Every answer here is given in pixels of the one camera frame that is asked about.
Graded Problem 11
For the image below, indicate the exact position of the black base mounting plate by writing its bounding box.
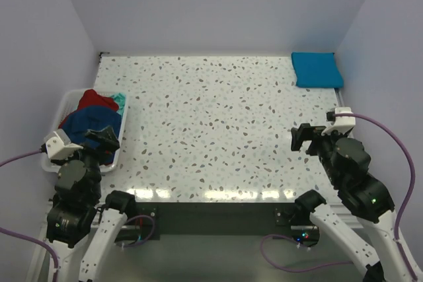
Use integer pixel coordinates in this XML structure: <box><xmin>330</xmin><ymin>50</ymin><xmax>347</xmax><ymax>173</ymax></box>
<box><xmin>116</xmin><ymin>202</ymin><xmax>311</xmax><ymax>244</ymax></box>

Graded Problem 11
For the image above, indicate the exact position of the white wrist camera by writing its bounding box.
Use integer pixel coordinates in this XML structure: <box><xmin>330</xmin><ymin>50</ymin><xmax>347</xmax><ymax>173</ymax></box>
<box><xmin>41</xmin><ymin>129</ymin><xmax>83</xmax><ymax>160</ymax></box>
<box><xmin>322</xmin><ymin>107</ymin><xmax>356</xmax><ymax>135</ymax></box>

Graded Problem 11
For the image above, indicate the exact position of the folded light blue t shirt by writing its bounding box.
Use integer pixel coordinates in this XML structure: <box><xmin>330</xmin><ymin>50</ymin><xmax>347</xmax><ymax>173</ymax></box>
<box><xmin>291</xmin><ymin>52</ymin><xmax>344</xmax><ymax>88</ymax></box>

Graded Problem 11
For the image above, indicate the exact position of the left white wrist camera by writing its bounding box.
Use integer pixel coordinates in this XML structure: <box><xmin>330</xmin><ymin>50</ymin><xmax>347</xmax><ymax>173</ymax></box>
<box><xmin>41</xmin><ymin>129</ymin><xmax>83</xmax><ymax>160</ymax></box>

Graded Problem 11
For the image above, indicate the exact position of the mint green t shirt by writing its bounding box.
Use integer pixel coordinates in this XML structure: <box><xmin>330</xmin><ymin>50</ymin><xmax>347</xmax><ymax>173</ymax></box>
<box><xmin>110</xmin><ymin>92</ymin><xmax>126</xmax><ymax>116</ymax></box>

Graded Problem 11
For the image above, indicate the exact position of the dark blue t shirt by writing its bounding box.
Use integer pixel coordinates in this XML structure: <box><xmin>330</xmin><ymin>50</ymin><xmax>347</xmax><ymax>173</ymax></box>
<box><xmin>59</xmin><ymin>106</ymin><xmax>122</xmax><ymax>149</ymax></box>

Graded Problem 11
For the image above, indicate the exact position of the red t shirt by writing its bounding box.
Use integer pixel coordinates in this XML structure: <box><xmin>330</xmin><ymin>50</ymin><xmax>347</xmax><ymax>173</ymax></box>
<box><xmin>71</xmin><ymin>89</ymin><xmax>118</xmax><ymax>113</ymax></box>

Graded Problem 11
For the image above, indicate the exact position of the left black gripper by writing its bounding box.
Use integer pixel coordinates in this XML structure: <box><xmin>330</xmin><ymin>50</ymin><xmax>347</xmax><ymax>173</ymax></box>
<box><xmin>52</xmin><ymin>125</ymin><xmax>120</xmax><ymax>199</ymax></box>

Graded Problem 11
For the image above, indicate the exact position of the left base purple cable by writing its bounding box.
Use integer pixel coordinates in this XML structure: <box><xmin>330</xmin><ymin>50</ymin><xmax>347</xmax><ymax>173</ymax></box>
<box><xmin>117</xmin><ymin>215</ymin><xmax>157</xmax><ymax>247</ymax></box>

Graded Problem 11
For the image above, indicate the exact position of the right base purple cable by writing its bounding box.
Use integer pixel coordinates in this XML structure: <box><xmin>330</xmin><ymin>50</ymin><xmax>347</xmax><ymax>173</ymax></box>
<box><xmin>259</xmin><ymin>234</ymin><xmax>354</xmax><ymax>271</ymax></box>

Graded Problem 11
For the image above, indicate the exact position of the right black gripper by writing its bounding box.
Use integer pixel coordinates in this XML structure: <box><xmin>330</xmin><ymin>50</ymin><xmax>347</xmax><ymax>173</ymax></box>
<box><xmin>289</xmin><ymin>121</ymin><xmax>348</xmax><ymax>184</ymax></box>

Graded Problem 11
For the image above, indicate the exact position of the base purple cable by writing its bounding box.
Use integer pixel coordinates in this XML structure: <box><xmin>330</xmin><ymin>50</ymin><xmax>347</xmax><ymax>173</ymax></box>
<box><xmin>117</xmin><ymin>215</ymin><xmax>157</xmax><ymax>247</ymax></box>
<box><xmin>259</xmin><ymin>234</ymin><xmax>354</xmax><ymax>271</ymax></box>

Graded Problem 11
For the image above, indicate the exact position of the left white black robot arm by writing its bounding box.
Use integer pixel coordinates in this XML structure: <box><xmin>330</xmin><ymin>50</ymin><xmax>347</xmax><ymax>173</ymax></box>
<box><xmin>41</xmin><ymin>126</ymin><xmax>137</xmax><ymax>281</ymax></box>

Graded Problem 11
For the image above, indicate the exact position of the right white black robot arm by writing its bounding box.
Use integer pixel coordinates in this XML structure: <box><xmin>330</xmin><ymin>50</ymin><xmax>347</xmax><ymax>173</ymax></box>
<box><xmin>291</xmin><ymin>123</ymin><xmax>422</xmax><ymax>281</ymax></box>

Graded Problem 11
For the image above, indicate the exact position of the white plastic laundry basket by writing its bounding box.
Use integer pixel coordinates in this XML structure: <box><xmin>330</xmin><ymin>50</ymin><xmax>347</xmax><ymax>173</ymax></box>
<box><xmin>40</xmin><ymin>88</ymin><xmax>130</xmax><ymax>174</ymax></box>

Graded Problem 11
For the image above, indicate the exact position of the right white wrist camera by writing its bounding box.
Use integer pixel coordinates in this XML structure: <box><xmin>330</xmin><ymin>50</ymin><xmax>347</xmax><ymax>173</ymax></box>
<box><xmin>322</xmin><ymin>107</ymin><xmax>356</xmax><ymax>135</ymax></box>

